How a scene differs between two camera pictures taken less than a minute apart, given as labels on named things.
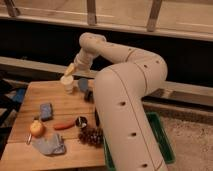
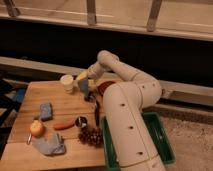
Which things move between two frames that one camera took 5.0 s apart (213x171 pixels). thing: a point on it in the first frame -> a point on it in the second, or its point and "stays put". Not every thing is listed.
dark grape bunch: [91, 136] stays put
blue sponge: [46, 112] stays put
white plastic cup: [67, 81] stays put
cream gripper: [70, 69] -> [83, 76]
